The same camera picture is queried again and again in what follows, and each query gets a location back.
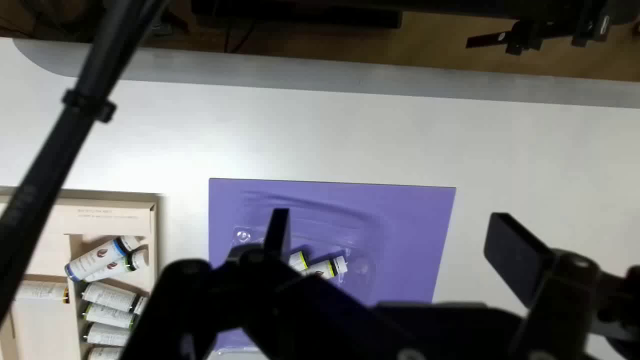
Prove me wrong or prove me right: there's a black stand with legs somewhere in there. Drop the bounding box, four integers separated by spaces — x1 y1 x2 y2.
465 0 640 55

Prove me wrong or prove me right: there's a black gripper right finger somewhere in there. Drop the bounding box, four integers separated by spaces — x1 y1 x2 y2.
482 209 640 360

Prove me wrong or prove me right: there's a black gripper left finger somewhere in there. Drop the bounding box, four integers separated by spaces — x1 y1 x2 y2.
123 206 376 360

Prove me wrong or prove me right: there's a purple mat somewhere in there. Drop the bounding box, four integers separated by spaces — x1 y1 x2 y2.
206 176 458 354

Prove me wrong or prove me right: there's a wooden paint tube box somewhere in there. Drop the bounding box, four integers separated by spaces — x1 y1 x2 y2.
0 188 162 360

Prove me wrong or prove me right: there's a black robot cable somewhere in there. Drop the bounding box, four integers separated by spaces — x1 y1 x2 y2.
0 0 171 326

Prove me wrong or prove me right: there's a white paint tube blue cap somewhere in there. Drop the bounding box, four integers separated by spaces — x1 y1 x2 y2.
64 235 146 280

